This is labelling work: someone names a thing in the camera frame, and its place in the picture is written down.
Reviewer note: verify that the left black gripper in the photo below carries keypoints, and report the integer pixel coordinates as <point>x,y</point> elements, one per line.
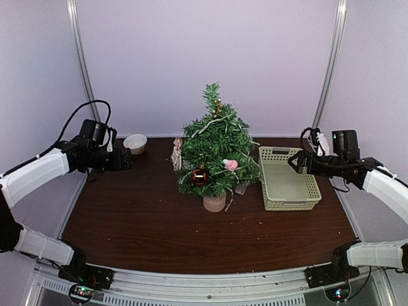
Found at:
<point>117,164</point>

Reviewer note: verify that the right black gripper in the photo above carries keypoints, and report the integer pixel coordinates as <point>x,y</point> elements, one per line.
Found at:
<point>310,164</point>

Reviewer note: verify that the clear battery box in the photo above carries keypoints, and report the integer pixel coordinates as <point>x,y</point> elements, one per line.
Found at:
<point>241,189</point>

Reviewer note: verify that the pink yarn hat ornament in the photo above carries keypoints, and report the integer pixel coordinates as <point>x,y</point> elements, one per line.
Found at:
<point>230,164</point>

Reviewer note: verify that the white round ornament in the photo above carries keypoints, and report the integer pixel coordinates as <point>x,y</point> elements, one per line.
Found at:
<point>176,156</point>

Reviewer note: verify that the small green christmas tree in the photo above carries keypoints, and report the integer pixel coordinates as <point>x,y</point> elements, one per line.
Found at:
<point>207,141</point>

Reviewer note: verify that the red bauble ornament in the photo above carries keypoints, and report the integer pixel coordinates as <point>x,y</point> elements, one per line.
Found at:
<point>200,176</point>

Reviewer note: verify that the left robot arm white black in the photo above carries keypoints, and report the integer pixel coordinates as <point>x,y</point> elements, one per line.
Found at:
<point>65,158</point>

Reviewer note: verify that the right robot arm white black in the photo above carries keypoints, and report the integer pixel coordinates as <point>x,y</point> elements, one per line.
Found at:
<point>368,175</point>

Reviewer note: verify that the beige plastic basket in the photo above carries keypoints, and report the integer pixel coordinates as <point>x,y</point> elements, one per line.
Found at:
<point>284,189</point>

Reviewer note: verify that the small white bowl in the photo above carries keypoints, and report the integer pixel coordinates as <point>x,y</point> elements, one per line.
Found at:
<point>136,143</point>

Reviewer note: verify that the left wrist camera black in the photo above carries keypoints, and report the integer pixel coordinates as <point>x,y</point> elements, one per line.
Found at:
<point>94,135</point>

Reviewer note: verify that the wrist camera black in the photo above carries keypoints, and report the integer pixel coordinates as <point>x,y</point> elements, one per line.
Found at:
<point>345,144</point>
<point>94,135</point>

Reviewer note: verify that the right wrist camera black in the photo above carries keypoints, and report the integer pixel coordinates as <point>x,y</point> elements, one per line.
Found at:
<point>345,144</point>

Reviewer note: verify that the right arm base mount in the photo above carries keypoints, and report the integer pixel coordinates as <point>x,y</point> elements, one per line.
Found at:
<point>331,274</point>

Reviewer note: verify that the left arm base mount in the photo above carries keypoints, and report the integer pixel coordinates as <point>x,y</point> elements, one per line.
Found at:
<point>79,271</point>

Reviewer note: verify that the left aluminium frame post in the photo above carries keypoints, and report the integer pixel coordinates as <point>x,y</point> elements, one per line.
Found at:
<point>75,29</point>

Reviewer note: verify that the aluminium frame post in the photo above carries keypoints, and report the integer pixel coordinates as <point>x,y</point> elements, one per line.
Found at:
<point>336,43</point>
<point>75,29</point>

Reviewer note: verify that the right aluminium frame post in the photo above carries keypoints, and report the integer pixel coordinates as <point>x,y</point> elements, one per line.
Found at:
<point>336,43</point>

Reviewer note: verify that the front aluminium rail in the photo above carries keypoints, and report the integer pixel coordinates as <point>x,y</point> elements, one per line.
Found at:
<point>280,287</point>

